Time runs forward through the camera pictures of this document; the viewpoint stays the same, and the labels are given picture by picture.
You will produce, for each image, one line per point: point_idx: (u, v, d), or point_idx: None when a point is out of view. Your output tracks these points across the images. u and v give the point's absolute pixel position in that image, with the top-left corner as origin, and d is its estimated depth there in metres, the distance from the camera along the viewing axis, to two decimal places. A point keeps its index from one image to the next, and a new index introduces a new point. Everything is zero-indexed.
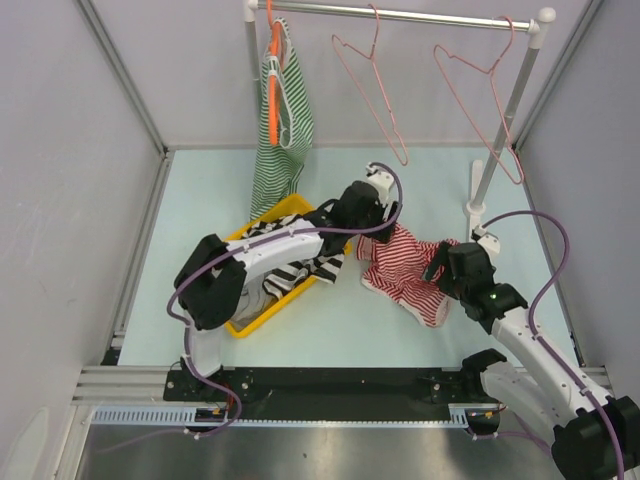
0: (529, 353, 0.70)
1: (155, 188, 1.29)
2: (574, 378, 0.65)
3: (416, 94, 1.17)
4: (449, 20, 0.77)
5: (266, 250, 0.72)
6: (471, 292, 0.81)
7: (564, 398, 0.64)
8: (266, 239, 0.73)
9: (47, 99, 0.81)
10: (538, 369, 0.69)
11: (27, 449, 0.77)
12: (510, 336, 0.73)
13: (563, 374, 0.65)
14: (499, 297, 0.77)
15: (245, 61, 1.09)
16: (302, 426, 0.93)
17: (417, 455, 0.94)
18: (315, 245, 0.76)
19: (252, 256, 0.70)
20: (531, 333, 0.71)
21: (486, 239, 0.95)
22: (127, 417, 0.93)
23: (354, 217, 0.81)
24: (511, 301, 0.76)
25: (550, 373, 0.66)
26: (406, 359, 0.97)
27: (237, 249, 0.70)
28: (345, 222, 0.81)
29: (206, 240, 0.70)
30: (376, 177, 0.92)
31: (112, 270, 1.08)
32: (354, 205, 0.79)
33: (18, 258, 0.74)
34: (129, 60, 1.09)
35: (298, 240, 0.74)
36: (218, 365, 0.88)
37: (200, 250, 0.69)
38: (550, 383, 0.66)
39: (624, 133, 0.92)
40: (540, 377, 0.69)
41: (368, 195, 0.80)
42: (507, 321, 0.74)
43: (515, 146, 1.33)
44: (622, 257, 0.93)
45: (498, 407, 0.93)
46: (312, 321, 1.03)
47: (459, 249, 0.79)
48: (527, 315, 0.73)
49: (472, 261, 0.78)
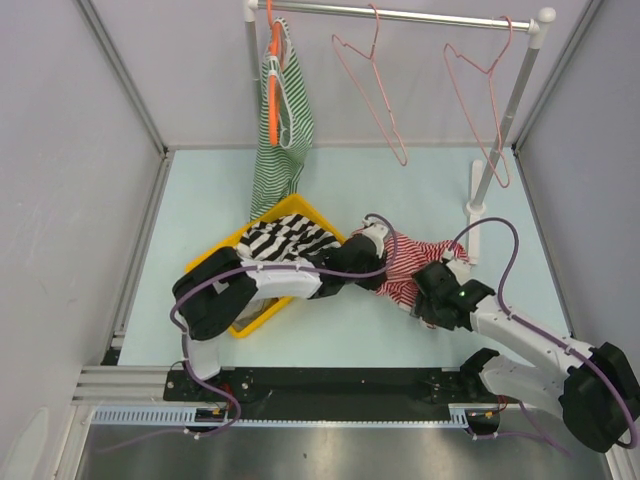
0: (511, 334, 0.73)
1: (155, 188, 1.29)
2: (555, 342, 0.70)
3: (416, 95, 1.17)
4: (448, 20, 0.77)
5: (274, 275, 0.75)
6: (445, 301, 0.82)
7: (553, 362, 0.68)
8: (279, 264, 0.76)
9: (46, 98, 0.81)
10: (522, 345, 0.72)
11: (27, 449, 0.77)
12: (488, 324, 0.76)
13: (544, 341, 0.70)
14: (468, 293, 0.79)
15: (245, 61, 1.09)
16: (301, 426, 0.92)
17: (417, 454, 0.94)
18: (312, 286, 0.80)
19: (262, 276, 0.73)
20: (506, 314, 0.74)
21: (456, 262, 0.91)
22: (127, 417, 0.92)
23: (352, 266, 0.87)
24: (480, 294, 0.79)
25: (532, 344, 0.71)
26: (406, 359, 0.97)
27: (252, 267, 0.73)
28: (342, 268, 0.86)
29: (223, 251, 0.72)
30: (370, 229, 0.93)
31: (112, 270, 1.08)
32: (351, 255, 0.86)
33: (17, 258, 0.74)
34: (129, 60, 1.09)
35: (302, 276, 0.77)
36: (217, 369, 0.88)
37: (214, 259, 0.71)
38: (536, 354, 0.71)
39: (624, 132, 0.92)
40: (526, 352, 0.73)
41: (365, 250, 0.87)
42: (478, 311, 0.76)
43: (515, 145, 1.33)
44: (622, 257, 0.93)
45: (498, 407, 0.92)
46: (312, 321, 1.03)
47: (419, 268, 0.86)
48: (497, 299, 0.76)
49: (434, 273, 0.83)
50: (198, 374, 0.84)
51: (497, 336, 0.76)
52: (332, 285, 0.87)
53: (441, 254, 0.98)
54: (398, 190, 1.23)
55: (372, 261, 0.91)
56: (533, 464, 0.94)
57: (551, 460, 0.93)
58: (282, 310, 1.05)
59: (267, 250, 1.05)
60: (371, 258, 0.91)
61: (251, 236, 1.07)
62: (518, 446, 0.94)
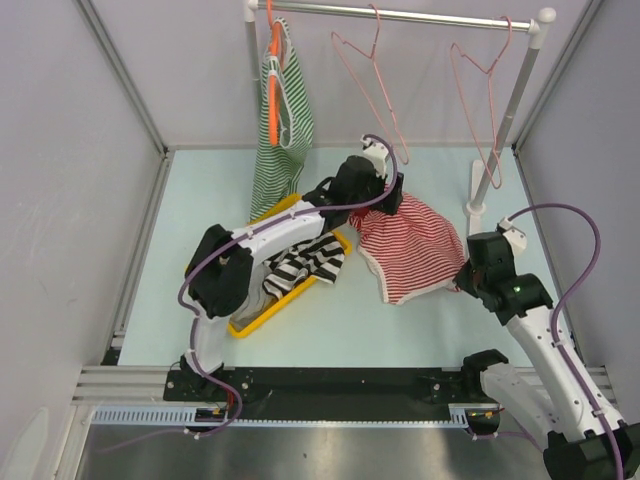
0: (547, 361, 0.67)
1: (155, 188, 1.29)
2: (588, 396, 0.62)
3: (416, 95, 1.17)
4: (448, 20, 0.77)
5: (269, 235, 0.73)
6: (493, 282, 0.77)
7: (574, 415, 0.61)
8: (269, 224, 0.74)
9: (46, 98, 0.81)
10: (552, 379, 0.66)
11: (27, 449, 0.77)
12: (528, 338, 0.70)
13: (577, 389, 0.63)
14: (523, 292, 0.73)
15: (245, 61, 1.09)
16: (301, 426, 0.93)
17: (418, 454, 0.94)
18: (316, 224, 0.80)
19: (256, 242, 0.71)
20: (551, 340, 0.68)
21: (511, 233, 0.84)
22: (126, 417, 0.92)
23: (353, 191, 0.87)
24: (533, 298, 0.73)
25: (563, 384, 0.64)
26: (406, 359, 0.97)
27: (242, 236, 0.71)
28: (345, 197, 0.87)
29: (211, 230, 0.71)
30: (370, 150, 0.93)
31: (112, 271, 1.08)
32: (348, 181, 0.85)
33: (17, 259, 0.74)
34: (129, 60, 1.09)
35: (300, 221, 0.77)
36: (221, 361, 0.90)
37: (207, 241, 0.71)
38: (561, 396, 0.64)
39: (624, 133, 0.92)
40: (552, 389, 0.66)
41: (363, 170, 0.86)
42: (525, 318, 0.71)
43: (515, 146, 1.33)
44: (622, 257, 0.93)
45: (498, 407, 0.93)
46: (312, 321, 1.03)
47: (482, 237, 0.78)
48: (550, 317, 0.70)
49: (494, 249, 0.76)
50: (204, 367, 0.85)
51: (528, 350, 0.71)
52: (338, 215, 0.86)
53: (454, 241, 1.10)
54: None
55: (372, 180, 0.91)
56: (534, 466, 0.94)
57: None
58: (282, 310, 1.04)
59: None
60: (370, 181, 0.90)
61: None
62: (519, 446, 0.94)
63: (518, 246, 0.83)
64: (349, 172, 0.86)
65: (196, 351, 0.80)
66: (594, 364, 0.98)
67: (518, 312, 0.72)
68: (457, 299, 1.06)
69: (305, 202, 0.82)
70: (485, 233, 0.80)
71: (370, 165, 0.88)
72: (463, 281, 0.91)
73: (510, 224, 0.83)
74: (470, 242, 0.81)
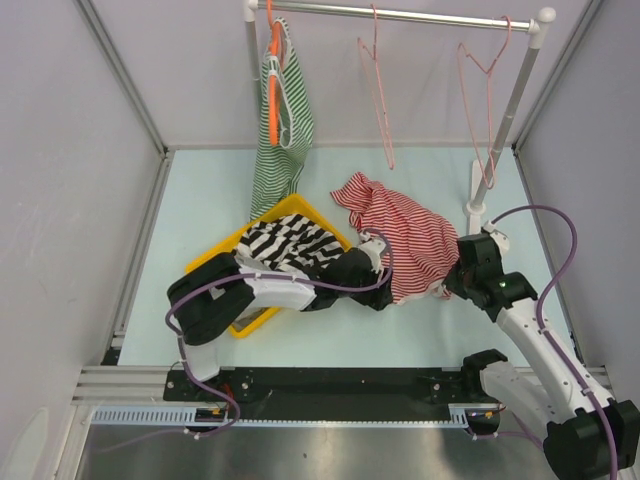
0: (535, 347, 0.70)
1: (155, 188, 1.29)
2: (577, 377, 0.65)
3: (414, 94, 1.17)
4: (448, 20, 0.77)
5: (271, 284, 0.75)
6: (479, 280, 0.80)
7: (564, 395, 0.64)
8: (276, 274, 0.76)
9: (46, 98, 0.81)
10: (541, 365, 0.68)
11: (27, 449, 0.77)
12: (515, 328, 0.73)
13: (566, 371, 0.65)
14: (509, 287, 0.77)
15: (245, 61, 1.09)
16: (301, 426, 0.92)
17: (417, 454, 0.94)
18: (305, 299, 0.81)
19: (259, 285, 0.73)
20: (538, 327, 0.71)
21: (495, 236, 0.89)
22: (126, 417, 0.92)
23: (345, 280, 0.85)
24: (520, 292, 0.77)
25: (552, 368, 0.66)
26: (406, 360, 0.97)
27: (249, 274, 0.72)
28: (337, 282, 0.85)
29: (220, 256, 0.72)
30: (369, 244, 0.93)
31: (112, 271, 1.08)
32: (345, 269, 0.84)
33: (17, 259, 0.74)
34: (129, 60, 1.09)
35: (297, 288, 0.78)
36: (216, 370, 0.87)
37: (212, 264, 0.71)
38: (551, 380, 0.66)
39: (624, 132, 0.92)
40: (542, 374, 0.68)
41: (360, 264, 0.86)
42: (512, 310, 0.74)
43: (515, 146, 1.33)
44: (622, 257, 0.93)
45: (498, 407, 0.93)
46: (312, 322, 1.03)
47: (470, 238, 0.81)
48: (536, 307, 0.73)
49: (483, 248, 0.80)
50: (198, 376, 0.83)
51: (517, 340, 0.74)
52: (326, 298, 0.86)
53: (455, 241, 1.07)
54: (398, 189, 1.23)
55: (367, 274, 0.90)
56: (533, 466, 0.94)
57: None
58: (281, 310, 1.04)
59: (267, 250, 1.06)
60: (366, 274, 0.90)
61: (251, 236, 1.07)
62: (518, 446, 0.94)
63: (503, 247, 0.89)
64: (348, 260, 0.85)
65: (187, 361, 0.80)
66: (594, 364, 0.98)
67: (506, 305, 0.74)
68: (456, 299, 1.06)
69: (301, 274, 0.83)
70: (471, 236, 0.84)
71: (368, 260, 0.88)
72: (453, 284, 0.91)
73: (494, 227, 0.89)
74: (458, 243, 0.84)
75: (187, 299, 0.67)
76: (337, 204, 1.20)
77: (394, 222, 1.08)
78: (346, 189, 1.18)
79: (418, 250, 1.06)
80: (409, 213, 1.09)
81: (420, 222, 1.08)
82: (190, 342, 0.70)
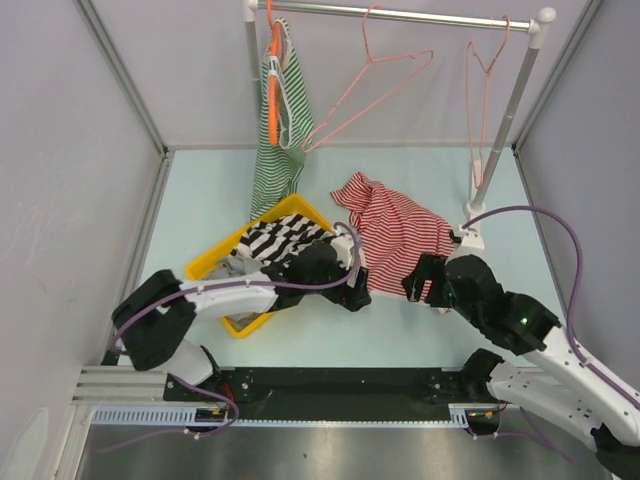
0: (583, 385, 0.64)
1: (156, 188, 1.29)
2: (633, 402, 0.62)
3: (414, 94, 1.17)
4: (448, 20, 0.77)
5: (218, 296, 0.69)
6: (489, 318, 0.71)
7: (630, 428, 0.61)
8: (224, 283, 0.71)
9: (46, 98, 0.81)
10: (593, 399, 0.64)
11: (27, 449, 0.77)
12: (555, 367, 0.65)
13: (623, 402, 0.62)
14: (530, 321, 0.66)
15: (246, 61, 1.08)
16: (301, 426, 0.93)
17: (418, 454, 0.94)
18: (267, 298, 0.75)
19: (204, 299, 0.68)
20: (579, 361, 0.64)
21: (468, 237, 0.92)
22: (126, 417, 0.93)
23: (312, 276, 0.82)
24: (541, 323, 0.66)
25: (608, 402, 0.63)
26: (404, 360, 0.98)
27: (190, 289, 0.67)
28: (302, 279, 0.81)
29: (159, 274, 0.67)
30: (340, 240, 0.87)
31: (112, 270, 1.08)
32: (311, 263, 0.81)
33: (18, 258, 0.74)
34: (129, 60, 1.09)
35: (253, 291, 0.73)
36: (209, 371, 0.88)
37: (151, 283, 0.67)
38: (609, 413, 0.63)
39: (624, 133, 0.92)
40: (594, 405, 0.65)
41: (325, 257, 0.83)
42: (547, 350, 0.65)
43: (515, 146, 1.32)
44: (622, 258, 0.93)
45: (498, 407, 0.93)
46: (311, 322, 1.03)
47: (464, 275, 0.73)
48: (569, 339, 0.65)
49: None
50: (188, 379, 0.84)
51: (553, 373, 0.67)
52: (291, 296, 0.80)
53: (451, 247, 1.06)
54: (398, 190, 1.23)
55: (333, 269, 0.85)
56: (534, 466, 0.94)
57: (551, 461, 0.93)
58: (282, 310, 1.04)
59: (267, 250, 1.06)
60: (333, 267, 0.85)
61: (251, 236, 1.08)
62: (518, 445, 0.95)
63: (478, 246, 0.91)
64: (311, 254, 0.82)
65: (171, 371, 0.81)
66: None
67: (539, 347, 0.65)
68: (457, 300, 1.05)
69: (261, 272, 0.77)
70: (458, 266, 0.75)
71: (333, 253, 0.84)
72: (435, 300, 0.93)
73: (463, 231, 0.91)
74: (451, 281, 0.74)
75: (127, 327, 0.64)
76: (337, 204, 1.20)
77: (391, 223, 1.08)
78: (346, 189, 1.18)
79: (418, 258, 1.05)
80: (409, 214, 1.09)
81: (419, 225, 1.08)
82: (139, 367, 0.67)
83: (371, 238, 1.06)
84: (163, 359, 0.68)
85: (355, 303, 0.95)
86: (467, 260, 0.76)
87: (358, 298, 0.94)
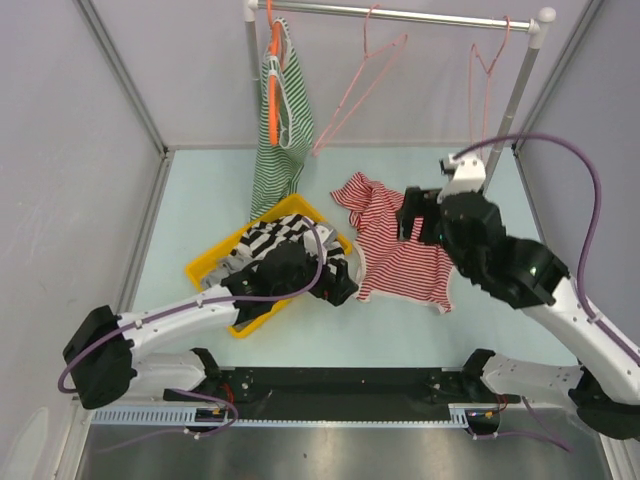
0: (588, 342, 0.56)
1: (156, 188, 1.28)
2: (636, 361, 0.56)
3: (414, 94, 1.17)
4: (449, 20, 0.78)
5: (162, 326, 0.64)
6: (490, 269, 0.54)
7: (631, 386, 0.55)
8: (168, 310, 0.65)
9: (47, 98, 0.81)
10: (594, 356, 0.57)
11: (27, 449, 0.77)
12: (561, 325, 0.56)
13: (626, 359, 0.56)
14: (540, 270, 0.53)
15: (246, 60, 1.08)
16: (301, 426, 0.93)
17: (418, 455, 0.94)
18: (229, 315, 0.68)
19: (145, 333, 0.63)
20: (589, 318, 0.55)
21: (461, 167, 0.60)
22: (126, 417, 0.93)
23: (279, 281, 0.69)
24: (549, 274, 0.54)
25: (613, 364, 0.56)
26: (406, 359, 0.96)
27: (127, 327, 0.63)
28: (268, 290, 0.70)
29: (95, 312, 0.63)
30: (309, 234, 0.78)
31: (112, 269, 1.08)
32: (274, 268, 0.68)
33: (18, 258, 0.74)
34: (129, 60, 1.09)
35: (208, 311, 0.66)
36: (202, 375, 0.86)
37: (88, 322, 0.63)
38: (609, 370, 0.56)
39: (624, 133, 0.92)
40: (592, 362, 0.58)
41: (292, 261, 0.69)
42: (557, 307, 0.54)
43: (515, 146, 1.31)
44: (622, 258, 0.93)
45: (498, 407, 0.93)
46: (310, 322, 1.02)
47: (469, 214, 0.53)
48: (580, 293, 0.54)
49: (492, 226, 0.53)
50: (182, 387, 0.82)
51: (552, 328, 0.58)
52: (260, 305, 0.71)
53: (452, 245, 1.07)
54: (399, 189, 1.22)
55: (303, 268, 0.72)
56: (534, 465, 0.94)
57: (551, 460, 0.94)
58: (282, 310, 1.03)
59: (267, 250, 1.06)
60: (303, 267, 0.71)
61: (251, 236, 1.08)
62: (519, 445, 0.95)
63: (476, 181, 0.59)
64: (274, 259, 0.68)
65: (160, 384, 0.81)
66: None
67: (548, 303, 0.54)
68: (459, 301, 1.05)
69: (219, 287, 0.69)
70: (460, 204, 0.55)
71: (299, 254, 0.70)
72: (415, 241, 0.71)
73: (453, 161, 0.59)
74: (446, 220, 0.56)
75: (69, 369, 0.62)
76: (338, 204, 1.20)
77: (391, 223, 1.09)
78: (346, 189, 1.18)
79: (420, 258, 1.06)
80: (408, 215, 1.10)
81: None
82: (89, 404, 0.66)
83: (371, 238, 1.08)
84: (117, 389, 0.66)
85: (338, 296, 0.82)
86: (468, 195, 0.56)
87: (341, 291, 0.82)
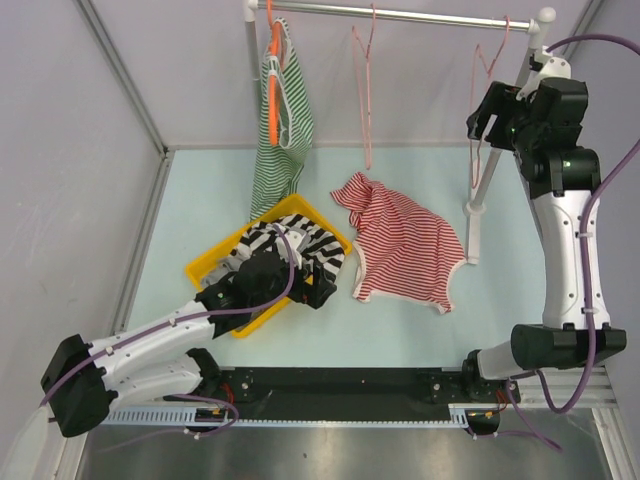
0: (562, 248, 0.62)
1: (156, 188, 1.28)
2: (585, 291, 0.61)
3: (414, 94, 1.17)
4: (449, 21, 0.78)
5: (134, 350, 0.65)
6: (540, 145, 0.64)
7: (563, 304, 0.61)
8: (140, 334, 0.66)
9: (47, 98, 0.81)
10: (556, 265, 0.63)
11: None
12: (553, 218, 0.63)
13: (578, 283, 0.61)
14: (573, 167, 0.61)
15: (246, 60, 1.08)
16: (301, 426, 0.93)
17: (417, 455, 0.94)
18: (205, 330, 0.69)
19: (117, 358, 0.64)
20: (577, 230, 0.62)
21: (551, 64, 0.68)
22: (126, 417, 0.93)
23: (256, 292, 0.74)
24: (580, 178, 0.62)
25: (566, 279, 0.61)
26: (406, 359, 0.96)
27: (98, 354, 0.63)
28: (244, 302, 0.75)
29: (68, 342, 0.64)
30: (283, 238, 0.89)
31: (111, 270, 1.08)
32: (248, 278, 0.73)
33: (18, 260, 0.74)
34: (129, 60, 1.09)
35: (182, 329, 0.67)
36: (197, 380, 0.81)
37: (60, 354, 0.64)
38: (558, 284, 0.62)
39: None
40: (553, 273, 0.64)
41: (266, 271, 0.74)
42: (561, 200, 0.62)
43: None
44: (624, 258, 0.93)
45: (498, 407, 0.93)
46: (311, 322, 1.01)
47: (555, 87, 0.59)
48: (587, 207, 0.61)
49: (565, 108, 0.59)
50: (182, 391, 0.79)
51: (543, 227, 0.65)
52: (235, 317, 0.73)
53: (451, 243, 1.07)
54: (399, 190, 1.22)
55: (278, 279, 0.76)
56: (534, 465, 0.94)
57: (550, 460, 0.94)
58: (282, 310, 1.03)
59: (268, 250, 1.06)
60: (279, 277, 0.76)
61: (251, 236, 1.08)
62: (518, 445, 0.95)
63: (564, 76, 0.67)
64: (250, 267, 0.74)
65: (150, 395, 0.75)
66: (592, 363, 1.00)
67: (556, 193, 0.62)
68: (460, 301, 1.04)
69: (194, 303, 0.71)
70: (559, 81, 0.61)
71: (274, 263, 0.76)
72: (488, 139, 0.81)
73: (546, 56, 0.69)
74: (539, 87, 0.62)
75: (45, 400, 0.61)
76: (338, 204, 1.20)
77: (390, 223, 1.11)
78: (346, 189, 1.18)
79: (421, 258, 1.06)
80: (409, 214, 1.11)
81: (419, 226, 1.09)
82: (72, 436, 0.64)
83: (371, 238, 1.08)
84: (98, 417, 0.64)
85: (317, 296, 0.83)
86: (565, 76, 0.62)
87: (320, 293, 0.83)
